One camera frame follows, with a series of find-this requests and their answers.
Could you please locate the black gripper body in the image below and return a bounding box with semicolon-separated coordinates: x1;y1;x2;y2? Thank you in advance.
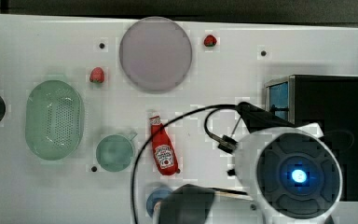
235;102;295;133

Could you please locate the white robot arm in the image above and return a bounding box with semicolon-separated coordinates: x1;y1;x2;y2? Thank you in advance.
153;102;343;224

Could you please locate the grey round plate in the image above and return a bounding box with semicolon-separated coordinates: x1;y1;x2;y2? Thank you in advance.
119;17;192;92

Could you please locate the green measuring cup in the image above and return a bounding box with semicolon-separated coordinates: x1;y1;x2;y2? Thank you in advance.
96;132;137;172

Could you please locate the small red strawberry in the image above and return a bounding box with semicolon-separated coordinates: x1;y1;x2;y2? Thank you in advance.
203;35;217;48

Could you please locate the large pink strawberry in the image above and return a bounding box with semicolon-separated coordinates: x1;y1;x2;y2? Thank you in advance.
89;67;104;83

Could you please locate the red ketchup bottle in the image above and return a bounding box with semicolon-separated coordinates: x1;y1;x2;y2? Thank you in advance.
149;111;179;175

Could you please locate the blue bowl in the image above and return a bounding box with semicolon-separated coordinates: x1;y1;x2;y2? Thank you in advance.
145;187;172;217

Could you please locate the black toaster oven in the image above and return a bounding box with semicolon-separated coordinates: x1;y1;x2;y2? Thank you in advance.
278;75;358;202

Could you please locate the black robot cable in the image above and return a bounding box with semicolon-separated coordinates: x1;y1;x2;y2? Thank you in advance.
130;103;250;224

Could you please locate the oven door with black handle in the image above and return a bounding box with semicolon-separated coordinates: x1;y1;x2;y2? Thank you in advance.
265;78;290;120

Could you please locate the green perforated colander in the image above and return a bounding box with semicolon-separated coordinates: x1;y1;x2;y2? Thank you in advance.
25;80;84;161

